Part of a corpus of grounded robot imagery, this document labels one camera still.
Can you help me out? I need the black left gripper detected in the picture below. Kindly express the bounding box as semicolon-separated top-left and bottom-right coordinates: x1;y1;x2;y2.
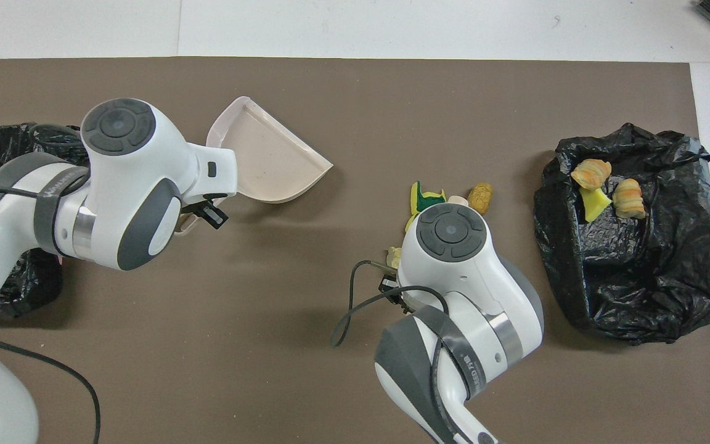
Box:
181;196;230;230

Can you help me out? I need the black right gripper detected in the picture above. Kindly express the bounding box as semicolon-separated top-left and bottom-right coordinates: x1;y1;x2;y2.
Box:
380;274;417;315

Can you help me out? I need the beige plastic dustpan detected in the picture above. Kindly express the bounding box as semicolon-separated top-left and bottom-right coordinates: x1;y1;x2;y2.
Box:
173;96;334;236

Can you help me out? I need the notched green yellow sponge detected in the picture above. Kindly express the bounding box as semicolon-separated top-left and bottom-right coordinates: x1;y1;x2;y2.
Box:
406;181;448;232

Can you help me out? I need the plain yellow sponge piece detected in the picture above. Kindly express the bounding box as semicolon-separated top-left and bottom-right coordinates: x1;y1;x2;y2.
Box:
579;187;613;223

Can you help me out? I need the wide pale flaky pastry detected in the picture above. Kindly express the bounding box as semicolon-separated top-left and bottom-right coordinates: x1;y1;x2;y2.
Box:
571;158;613;191

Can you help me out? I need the small orange striped croissant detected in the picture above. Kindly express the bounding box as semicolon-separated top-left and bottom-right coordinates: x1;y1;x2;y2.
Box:
613;178;647;220

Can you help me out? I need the open black bag-lined bin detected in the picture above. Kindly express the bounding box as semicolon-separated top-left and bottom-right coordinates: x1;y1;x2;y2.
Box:
534;122;710;346

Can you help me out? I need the brown table mat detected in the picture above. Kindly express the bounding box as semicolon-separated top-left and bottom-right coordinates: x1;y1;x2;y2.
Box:
0;57;710;444

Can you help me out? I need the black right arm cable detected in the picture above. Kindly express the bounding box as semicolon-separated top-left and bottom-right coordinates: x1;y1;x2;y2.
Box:
330;260;448;347

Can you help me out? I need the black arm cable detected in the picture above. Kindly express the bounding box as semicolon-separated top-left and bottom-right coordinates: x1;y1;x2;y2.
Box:
330;260;448;347
0;122;102;444

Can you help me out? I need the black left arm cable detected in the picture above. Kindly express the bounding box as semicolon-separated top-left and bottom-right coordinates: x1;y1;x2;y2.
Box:
0;122;102;444

